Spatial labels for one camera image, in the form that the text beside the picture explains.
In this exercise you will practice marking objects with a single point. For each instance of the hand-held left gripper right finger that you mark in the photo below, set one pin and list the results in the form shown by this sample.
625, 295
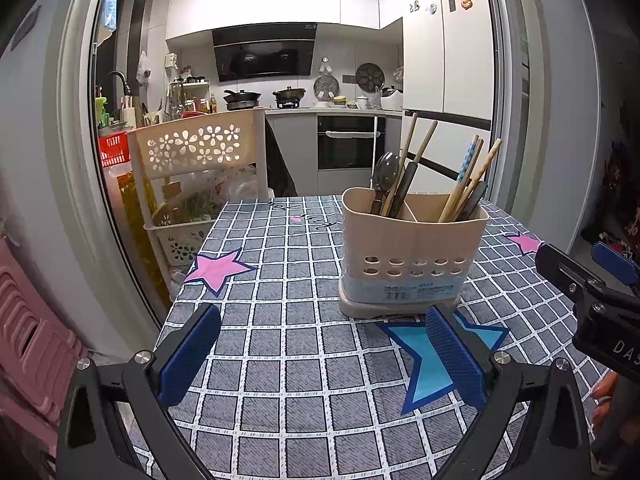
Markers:
457, 360

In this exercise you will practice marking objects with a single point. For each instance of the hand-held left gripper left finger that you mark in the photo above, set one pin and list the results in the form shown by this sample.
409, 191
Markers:
192, 355

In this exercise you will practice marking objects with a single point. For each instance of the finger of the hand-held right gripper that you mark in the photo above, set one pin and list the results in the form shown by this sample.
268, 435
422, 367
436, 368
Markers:
617, 265
562, 270

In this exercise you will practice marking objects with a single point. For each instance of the beige plastic utensil holder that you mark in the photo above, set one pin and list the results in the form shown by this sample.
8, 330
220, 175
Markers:
400, 240

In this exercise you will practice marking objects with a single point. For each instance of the gold spoon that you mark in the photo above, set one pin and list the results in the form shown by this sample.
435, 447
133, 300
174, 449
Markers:
478, 156

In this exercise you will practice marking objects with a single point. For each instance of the blue patterned wooden chopstick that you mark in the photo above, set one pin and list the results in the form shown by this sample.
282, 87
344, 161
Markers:
467, 162

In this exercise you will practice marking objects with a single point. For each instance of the person's right hand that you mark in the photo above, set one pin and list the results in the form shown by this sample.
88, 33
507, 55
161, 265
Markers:
606, 392

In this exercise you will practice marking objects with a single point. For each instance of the grey checked star tablecloth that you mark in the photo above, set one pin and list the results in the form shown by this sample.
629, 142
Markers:
300, 310

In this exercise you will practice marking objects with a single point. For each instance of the pink plastic stool stack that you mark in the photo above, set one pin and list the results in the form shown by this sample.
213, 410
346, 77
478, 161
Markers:
30, 330

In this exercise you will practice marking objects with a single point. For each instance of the yellow oil bottle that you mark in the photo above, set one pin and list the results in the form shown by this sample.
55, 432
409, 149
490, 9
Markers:
127, 195

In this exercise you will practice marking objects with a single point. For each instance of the clear plastic bags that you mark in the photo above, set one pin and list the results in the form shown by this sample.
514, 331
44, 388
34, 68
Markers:
235, 185

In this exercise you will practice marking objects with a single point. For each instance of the beige flower cutout storage cart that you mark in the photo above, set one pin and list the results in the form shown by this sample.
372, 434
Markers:
200, 145

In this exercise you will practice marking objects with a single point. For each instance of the red plastic basket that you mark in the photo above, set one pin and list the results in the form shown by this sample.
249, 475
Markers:
115, 150

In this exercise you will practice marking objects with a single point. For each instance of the white pole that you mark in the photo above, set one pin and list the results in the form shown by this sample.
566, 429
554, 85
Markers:
375, 152

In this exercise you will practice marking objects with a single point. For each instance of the black built-in oven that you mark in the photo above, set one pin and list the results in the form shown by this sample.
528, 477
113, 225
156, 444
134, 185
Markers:
345, 150

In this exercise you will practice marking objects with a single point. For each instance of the white rice cooker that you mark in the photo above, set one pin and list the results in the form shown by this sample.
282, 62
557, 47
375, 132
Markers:
392, 97

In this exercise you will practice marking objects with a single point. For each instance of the white refrigerator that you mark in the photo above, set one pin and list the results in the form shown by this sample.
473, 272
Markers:
425, 60

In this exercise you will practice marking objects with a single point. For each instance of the white enamel pot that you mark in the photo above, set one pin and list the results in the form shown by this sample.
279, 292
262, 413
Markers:
361, 102

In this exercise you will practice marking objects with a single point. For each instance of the black frying pan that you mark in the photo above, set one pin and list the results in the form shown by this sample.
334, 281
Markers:
242, 96

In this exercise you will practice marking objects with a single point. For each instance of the round dark baking pan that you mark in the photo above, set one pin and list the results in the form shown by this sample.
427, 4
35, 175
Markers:
370, 76

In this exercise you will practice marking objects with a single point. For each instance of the black wok with lid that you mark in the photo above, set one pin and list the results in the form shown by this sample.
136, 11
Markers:
289, 95

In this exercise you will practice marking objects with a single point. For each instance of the black kitchen faucet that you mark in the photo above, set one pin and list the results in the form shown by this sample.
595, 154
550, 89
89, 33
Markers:
117, 77

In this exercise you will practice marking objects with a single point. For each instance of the white hanging bag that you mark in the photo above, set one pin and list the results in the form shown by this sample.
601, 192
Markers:
144, 67

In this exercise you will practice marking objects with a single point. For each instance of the round metal steamer rack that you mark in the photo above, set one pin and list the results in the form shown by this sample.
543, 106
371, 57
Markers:
326, 86

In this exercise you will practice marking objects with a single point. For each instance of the black range hood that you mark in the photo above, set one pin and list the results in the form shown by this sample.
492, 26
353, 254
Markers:
265, 60

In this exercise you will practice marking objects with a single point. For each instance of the white wall cabinets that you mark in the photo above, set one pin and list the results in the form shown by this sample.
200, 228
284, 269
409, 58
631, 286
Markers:
275, 0

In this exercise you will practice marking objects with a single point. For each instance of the dark wall switch panel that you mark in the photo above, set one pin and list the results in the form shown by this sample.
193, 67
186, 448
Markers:
25, 27

